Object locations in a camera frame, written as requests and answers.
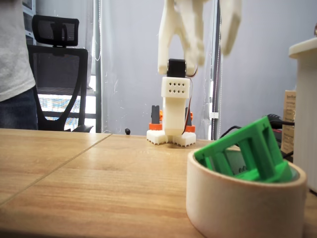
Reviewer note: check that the person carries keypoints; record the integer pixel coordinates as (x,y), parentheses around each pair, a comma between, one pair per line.
(12,49)

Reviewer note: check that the small black knob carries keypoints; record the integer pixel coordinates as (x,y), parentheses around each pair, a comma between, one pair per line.
(127,131)

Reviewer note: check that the orange black table clamp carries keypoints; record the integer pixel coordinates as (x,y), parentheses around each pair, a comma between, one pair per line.
(190,129)
(155,127)

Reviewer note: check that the beige masking tape roll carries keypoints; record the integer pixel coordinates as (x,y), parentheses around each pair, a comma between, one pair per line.
(235,205)

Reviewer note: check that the white cabinet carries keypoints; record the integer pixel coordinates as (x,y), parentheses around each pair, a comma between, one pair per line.
(307,111)

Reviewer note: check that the brown cardboard box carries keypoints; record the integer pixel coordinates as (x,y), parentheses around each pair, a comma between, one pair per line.
(288,111)

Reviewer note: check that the black mesh office chair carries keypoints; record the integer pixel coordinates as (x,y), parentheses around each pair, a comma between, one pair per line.
(59,29)

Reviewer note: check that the black device with red label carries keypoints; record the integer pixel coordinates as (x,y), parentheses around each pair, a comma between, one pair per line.
(278,135)

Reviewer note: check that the green hexagonal printed component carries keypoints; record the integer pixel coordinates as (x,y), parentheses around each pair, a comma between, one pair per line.
(235,138)

